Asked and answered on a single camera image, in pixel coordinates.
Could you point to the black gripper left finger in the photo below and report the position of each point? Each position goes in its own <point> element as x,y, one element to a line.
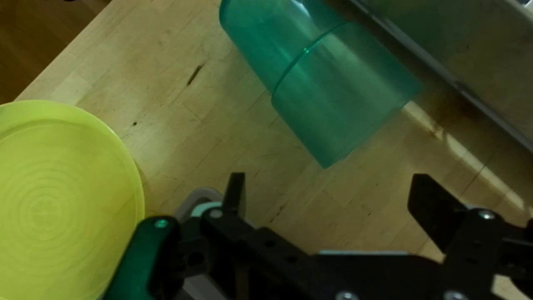
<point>251,255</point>

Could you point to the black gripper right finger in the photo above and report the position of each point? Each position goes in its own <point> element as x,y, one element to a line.
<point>472,244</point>

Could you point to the translucent green plastic cup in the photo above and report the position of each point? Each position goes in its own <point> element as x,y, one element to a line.
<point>327,77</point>

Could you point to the grey dish drying rack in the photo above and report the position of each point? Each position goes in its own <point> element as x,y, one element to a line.
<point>472,60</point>

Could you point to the yellow-green plastic bowl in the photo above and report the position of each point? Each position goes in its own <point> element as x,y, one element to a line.
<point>61,205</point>

